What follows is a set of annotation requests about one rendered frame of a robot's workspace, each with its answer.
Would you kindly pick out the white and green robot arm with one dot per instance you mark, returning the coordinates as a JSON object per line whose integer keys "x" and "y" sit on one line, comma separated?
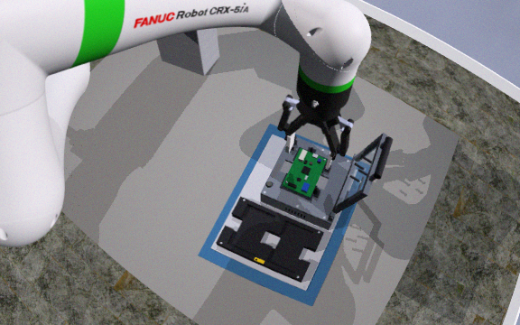
{"x": 39, "y": 38}

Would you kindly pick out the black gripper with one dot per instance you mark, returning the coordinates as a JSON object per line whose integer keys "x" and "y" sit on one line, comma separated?
{"x": 327, "y": 127}

